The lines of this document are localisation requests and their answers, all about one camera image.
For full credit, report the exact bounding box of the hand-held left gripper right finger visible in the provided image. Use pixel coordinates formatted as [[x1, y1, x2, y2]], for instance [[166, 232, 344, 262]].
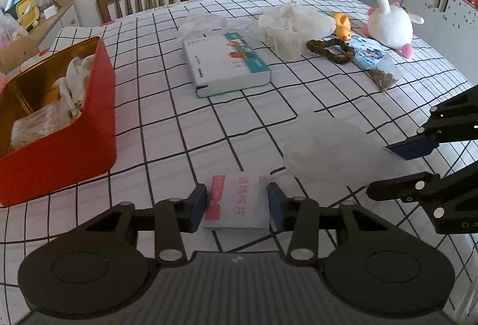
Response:
[[266, 182, 399, 266]]

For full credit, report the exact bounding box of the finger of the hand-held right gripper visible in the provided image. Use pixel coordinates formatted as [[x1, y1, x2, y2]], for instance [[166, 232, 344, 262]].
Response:
[[386, 86, 478, 160], [367, 160, 478, 217]]

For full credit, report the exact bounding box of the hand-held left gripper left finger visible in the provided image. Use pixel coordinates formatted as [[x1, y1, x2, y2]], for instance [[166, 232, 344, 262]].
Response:
[[80, 184, 208, 265]]

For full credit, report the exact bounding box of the white wipes packet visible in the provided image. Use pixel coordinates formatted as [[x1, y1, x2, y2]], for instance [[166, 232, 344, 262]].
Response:
[[202, 173, 270, 232]]

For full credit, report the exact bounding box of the clear plastic bag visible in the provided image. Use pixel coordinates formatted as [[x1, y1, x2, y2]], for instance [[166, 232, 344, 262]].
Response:
[[282, 112, 402, 191], [177, 11, 258, 44]]

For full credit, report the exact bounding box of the yellow duck toy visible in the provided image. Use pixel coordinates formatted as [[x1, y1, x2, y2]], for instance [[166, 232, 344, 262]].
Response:
[[332, 12, 352, 42]]

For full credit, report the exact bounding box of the red tin box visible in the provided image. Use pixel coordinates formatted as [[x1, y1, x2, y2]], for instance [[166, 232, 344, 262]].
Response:
[[0, 36, 117, 208]]

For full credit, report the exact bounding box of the small bag of brown seeds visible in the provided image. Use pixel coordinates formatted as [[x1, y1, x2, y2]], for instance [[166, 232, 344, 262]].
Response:
[[368, 54, 405, 93]]

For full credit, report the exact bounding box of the black grid white tablecloth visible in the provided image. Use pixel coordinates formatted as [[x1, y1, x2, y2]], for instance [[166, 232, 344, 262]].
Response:
[[0, 0, 478, 325]]

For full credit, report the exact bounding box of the blue and white packet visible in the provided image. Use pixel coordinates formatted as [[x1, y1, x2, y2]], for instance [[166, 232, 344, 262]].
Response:
[[323, 34, 385, 70]]

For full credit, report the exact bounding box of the white plush bunny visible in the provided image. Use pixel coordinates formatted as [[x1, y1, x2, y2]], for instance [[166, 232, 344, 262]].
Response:
[[360, 0, 425, 59]]

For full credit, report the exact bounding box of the brown scrunchie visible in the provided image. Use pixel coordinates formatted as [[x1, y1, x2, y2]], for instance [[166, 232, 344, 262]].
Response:
[[306, 38, 355, 65]]

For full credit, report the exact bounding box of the white and teal book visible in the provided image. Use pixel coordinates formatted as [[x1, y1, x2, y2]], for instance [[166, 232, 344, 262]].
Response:
[[182, 31, 272, 99]]

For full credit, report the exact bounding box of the crumpled white plastic bag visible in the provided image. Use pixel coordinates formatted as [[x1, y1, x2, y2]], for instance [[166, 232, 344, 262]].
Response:
[[258, 3, 337, 60]]

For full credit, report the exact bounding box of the white plastic bag in tin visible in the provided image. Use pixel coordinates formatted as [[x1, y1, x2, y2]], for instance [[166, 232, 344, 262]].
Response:
[[52, 55, 98, 120]]

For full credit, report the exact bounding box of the clear bag with beige contents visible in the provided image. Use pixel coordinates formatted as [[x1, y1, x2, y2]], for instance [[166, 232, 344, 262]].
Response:
[[9, 103, 81, 152]]

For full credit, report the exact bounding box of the crumpled clear plastic bag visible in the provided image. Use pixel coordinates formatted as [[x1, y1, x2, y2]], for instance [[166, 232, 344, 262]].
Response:
[[177, 11, 258, 44]]

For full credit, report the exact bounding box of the small white side cabinet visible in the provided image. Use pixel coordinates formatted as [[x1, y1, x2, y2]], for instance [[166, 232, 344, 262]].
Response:
[[22, 0, 81, 49]]

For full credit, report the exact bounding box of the cardboard box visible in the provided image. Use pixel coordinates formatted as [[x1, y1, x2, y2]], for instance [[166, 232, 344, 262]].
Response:
[[0, 37, 40, 75]]

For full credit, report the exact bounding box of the yellow box on side cabinet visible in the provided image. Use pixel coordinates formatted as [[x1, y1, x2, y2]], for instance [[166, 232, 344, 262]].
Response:
[[14, 0, 39, 29]]

